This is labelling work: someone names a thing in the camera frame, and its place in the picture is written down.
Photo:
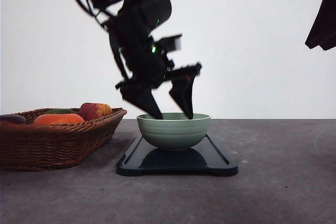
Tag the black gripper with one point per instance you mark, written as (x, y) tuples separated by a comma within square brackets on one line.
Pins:
[(148, 68)]

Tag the pale green ceramic bowl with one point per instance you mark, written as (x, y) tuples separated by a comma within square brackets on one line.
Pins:
[(175, 132)]

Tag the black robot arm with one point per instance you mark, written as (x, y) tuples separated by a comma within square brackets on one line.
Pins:
[(323, 32), (131, 23)]

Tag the brown wicker basket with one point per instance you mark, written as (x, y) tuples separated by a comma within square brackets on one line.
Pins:
[(52, 138)]

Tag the red yellow apple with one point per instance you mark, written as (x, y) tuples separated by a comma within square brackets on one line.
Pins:
[(90, 111)]

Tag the dark teal rectangular tray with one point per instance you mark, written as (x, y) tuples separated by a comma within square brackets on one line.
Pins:
[(206, 157)]

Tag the green lime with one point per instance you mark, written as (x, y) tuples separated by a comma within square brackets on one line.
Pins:
[(60, 111)]

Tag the orange tangerine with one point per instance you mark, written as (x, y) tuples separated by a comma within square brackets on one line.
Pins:
[(51, 119)]

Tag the dark red plum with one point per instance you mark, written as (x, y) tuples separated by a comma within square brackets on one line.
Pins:
[(12, 119)]

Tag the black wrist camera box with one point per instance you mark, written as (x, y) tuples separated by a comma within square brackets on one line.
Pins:
[(167, 44)]

